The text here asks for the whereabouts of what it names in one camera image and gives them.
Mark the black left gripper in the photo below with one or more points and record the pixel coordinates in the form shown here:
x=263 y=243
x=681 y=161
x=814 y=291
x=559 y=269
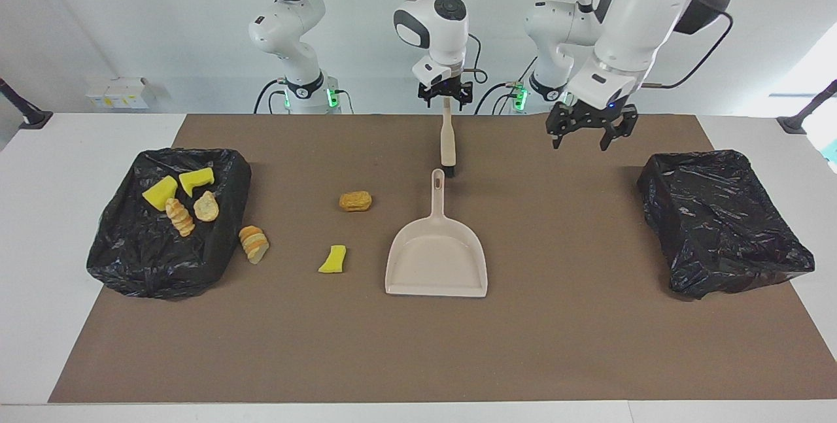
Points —
x=594 y=116

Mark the black bag lined bin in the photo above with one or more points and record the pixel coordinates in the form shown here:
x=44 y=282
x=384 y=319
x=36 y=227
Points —
x=163 y=266
x=719 y=227

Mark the green and yellow sponge piece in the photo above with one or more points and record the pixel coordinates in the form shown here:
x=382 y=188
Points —
x=160 y=195

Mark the pale teal object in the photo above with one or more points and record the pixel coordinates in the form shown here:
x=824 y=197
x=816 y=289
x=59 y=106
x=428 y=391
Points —
x=832 y=152

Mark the black clamp stand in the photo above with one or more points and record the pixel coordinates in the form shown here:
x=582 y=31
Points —
x=33 y=119
x=794 y=123

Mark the notched yellow sponge piece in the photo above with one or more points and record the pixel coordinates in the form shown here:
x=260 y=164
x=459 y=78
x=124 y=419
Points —
x=195 y=181

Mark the beige brush with black bristles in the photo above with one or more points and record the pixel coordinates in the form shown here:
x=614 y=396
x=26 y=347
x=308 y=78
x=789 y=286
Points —
x=448 y=142

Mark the brown table mat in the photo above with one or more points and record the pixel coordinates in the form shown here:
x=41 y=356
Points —
x=418 y=357

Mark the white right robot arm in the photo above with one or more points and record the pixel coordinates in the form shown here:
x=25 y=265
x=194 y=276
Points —
x=438 y=24

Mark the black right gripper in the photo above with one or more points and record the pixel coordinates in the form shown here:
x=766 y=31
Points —
x=446 y=90

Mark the pale crumbly cracker piece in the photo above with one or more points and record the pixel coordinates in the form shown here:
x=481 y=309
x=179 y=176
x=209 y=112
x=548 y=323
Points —
x=206 y=207

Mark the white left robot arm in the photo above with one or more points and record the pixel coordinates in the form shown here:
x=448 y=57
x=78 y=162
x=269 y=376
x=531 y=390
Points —
x=628 y=24

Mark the brown peanut shaped piece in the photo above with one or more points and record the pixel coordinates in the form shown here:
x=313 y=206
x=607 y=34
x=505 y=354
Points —
x=355 y=201

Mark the white wall socket box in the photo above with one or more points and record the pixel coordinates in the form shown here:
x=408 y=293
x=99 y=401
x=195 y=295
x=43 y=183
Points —
x=121 y=93

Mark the beige plastic dustpan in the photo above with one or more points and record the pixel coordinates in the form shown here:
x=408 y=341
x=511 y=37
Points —
x=435 y=266

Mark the orange striped bread piece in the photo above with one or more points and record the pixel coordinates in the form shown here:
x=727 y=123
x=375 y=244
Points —
x=254 y=244
x=180 y=217

